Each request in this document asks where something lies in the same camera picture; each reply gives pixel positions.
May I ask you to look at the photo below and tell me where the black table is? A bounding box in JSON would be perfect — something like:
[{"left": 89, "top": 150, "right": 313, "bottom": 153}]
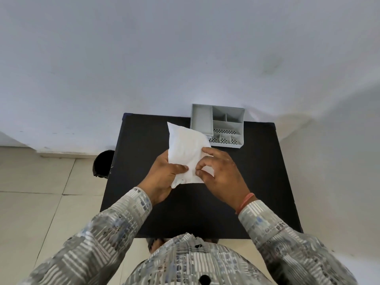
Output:
[{"left": 100, "top": 113, "right": 303, "bottom": 240}]

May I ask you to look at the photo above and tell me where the person's left hand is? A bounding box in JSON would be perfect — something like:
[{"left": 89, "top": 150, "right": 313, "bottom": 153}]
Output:
[{"left": 137, "top": 151, "right": 189, "bottom": 206}]

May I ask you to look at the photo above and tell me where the orange thread wristband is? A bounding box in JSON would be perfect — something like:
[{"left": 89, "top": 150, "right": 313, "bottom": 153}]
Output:
[{"left": 235, "top": 193, "right": 256, "bottom": 215}]

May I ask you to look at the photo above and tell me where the black waste bin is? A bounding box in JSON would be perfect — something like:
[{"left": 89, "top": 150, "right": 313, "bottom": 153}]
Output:
[{"left": 93, "top": 150, "right": 115, "bottom": 178}]

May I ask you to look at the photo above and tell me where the person's right hand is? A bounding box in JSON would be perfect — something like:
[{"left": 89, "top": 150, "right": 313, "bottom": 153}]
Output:
[{"left": 196, "top": 147, "right": 257, "bottom": 212}]

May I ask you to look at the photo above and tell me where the person's right forearm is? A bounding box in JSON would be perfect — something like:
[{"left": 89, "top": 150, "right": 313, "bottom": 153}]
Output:
[{"left": 238, "top": 200, "right": 360, "bottom": 285}]

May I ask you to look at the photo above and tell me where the grey plastic desk organizer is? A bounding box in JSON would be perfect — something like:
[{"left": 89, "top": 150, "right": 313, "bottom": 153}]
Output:
[{"left": 190, "top": 104, "right": 245, "bottom": 150}]

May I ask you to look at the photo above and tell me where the person's left forearm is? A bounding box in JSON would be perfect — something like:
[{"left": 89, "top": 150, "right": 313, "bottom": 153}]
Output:
[{"left": 21, "top": 187, "right": 153, "bottom": 285}]

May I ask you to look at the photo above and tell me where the grey patterned shirt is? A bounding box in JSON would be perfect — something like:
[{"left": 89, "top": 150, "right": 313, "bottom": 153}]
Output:
[{"left": 123, "top": 233, "right": 275, "bottom": 285}]

